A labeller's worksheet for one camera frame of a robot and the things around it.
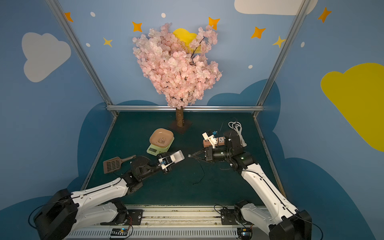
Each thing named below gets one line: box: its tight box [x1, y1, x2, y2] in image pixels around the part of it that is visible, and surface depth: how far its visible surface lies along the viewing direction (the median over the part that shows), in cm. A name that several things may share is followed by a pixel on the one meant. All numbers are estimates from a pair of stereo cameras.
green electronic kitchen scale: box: [146, 136, 175, 156], surface depth 100 cm
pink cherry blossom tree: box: [132, 23, 223, 134], surface depth 75 cm
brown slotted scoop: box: [103, 155, 137, 174], surface depth 95 cm
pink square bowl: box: [149, 128, 174, 148], surface depth 103 cm
